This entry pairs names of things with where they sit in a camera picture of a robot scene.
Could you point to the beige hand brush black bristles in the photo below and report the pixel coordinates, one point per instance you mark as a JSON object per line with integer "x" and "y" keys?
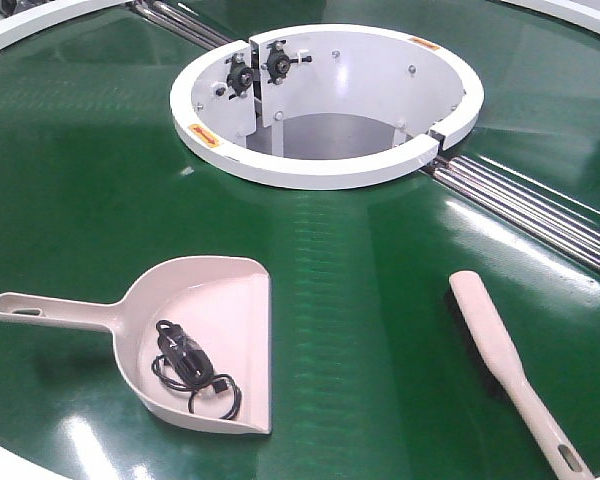
{"x": 501, "y": 357}

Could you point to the white outer rim left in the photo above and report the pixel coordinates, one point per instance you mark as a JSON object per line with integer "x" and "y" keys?
{"x": 22, "y": 25}

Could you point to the steel rollers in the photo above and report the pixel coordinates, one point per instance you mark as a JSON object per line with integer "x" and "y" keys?
{"x": 180, "y": 22}
{"x": 560, "y": 227}

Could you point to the white outer rim near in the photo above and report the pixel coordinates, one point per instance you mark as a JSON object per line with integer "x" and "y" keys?
{"x": 14, "y": 467}

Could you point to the steel rollers top left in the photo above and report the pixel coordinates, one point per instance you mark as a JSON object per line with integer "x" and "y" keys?
{"x": 180, "y": 22}

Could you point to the orange warning sticker front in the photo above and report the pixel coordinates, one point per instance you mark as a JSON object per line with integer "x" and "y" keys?
{"x": 205, "y": 135}

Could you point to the orange warning sticker back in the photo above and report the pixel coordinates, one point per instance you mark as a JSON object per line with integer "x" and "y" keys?
{"x": 425, "y": 43}

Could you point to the white rim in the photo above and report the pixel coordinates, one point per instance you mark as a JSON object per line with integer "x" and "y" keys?
{"x": 14, "y": 467}
{"x": 22, "y": 25}
{"x": 584, "y": 14}

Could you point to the black bearing left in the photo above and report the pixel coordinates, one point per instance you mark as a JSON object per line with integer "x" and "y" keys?
{"x": 240, "y": 77}

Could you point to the black bearing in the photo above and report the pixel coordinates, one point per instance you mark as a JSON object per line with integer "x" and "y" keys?
{"x": 240, "y": 77}
{"x": 278, "y": 63}

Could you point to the beige plastic dustpan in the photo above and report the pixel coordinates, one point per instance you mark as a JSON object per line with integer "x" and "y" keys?
{"x": 222, "y": 303}

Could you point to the white outer rim right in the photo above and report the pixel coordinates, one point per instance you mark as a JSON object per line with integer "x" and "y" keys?
{"x": 584, "y": 14}

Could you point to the orange warning sticker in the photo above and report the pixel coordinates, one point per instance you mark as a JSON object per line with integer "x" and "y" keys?
{"x": 205, "y": 135}
{"x": 425, "y": 43}

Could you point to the black bearing right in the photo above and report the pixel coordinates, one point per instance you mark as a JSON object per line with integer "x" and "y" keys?
{"x": 278, "y": 63}

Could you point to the steel rollers right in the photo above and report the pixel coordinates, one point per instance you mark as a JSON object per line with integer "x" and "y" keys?
{"x": 560, "y": 227}

